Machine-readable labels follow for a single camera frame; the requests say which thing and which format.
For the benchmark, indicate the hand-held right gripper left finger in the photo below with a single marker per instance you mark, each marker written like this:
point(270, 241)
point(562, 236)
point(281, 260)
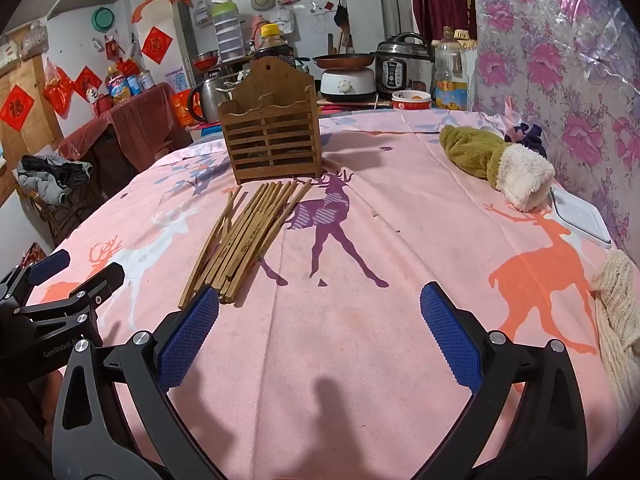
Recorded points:
point(190, 340)

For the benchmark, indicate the dark blue cloth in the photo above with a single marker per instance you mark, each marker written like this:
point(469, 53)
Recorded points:
point(527, 135)

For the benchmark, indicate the steel kettle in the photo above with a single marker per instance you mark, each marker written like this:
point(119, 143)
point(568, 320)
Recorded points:
point(215, 97)

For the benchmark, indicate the cream knitted cloth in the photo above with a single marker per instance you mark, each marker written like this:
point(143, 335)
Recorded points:
point(617, 320)

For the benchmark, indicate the wooden slatted chopstick holder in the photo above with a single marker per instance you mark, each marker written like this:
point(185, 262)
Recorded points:
point(270, 130)

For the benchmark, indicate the dark red curtain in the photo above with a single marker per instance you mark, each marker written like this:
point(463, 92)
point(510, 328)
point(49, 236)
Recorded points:
point(442, 0)

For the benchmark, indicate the brown wok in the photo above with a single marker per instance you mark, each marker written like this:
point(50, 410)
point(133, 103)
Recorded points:
point(345, 61)

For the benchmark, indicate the striped stacked container green lid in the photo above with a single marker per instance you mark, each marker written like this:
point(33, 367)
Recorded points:
point(227, 35)

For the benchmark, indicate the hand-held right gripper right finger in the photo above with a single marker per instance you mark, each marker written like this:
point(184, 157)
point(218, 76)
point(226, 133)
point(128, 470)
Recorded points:
point(450, 340)

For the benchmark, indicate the clear cooking oil bottle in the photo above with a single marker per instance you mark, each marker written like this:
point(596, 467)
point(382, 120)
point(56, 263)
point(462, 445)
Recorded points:
point(450, 75)

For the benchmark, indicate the green round plate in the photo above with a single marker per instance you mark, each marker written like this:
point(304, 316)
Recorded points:
point(102, 19)

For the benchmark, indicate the red diamond paper poster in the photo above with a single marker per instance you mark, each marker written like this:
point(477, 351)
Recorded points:
point(155, 45)
point(88, 84)
point(16, 107)

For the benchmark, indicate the white refrigerator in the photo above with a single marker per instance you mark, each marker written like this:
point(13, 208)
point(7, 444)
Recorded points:
point(182, 45)

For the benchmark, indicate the red cloth covered table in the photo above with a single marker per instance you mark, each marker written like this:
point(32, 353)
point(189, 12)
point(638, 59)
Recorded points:
point(140, 120)

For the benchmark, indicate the grey clothes pile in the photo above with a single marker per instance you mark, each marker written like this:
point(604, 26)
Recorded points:
point(50, 172)

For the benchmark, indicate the pink deer printed bedsheet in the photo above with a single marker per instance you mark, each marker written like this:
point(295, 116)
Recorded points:
point(400, 185)

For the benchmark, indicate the white plastic lid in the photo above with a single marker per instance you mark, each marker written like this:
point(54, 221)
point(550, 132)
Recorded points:
point(580, 217)

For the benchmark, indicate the yellow oil bottle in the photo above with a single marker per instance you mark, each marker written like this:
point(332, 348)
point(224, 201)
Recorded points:
point(117, 87)

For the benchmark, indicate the red and white bowl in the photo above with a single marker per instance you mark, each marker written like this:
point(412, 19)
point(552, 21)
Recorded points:
point(410, 101)

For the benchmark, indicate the bunch of wooden chopsticks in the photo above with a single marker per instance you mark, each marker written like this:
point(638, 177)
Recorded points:
point(240, 240)

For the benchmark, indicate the red basin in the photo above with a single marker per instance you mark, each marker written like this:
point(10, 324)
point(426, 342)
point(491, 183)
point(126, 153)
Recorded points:
point(206, 61)

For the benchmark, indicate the steel electric pressure cooker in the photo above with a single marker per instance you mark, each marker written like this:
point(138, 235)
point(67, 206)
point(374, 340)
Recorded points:
point(402, 72)

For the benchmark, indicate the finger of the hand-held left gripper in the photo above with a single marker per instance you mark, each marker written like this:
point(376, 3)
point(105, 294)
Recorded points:
point(102, 282)
point(47, 265)

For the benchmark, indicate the dark sauce bottle yellow cap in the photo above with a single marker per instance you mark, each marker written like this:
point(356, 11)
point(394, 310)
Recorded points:
point(272, 42)

